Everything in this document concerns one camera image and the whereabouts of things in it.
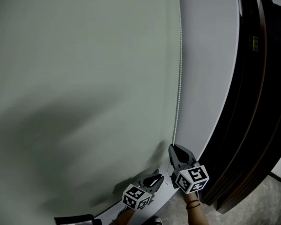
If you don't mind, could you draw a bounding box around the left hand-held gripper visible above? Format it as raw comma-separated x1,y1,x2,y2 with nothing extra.
122,173,165,210

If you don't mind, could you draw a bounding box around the dark wooden door frame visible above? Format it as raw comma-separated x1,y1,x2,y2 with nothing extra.
199,0,267,203

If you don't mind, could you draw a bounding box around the pale green roller blind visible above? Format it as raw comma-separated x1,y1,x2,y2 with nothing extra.
0,0,181,225

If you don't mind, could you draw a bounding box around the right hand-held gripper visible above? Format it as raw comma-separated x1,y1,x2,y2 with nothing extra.
168,144,210,194

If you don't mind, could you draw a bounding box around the black phone with screen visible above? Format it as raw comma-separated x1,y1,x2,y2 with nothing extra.
53,214,96,225

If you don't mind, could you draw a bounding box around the white bead chain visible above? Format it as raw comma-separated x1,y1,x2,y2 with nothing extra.
165,0,184,190

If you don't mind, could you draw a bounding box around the black baseboard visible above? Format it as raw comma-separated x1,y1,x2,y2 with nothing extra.
269,172,281,187

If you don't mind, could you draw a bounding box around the person's left forearm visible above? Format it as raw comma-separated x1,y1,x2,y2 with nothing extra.
116,209,138,225

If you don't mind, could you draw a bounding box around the person's right forearm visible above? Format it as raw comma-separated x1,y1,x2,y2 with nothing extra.
185,192,211,225

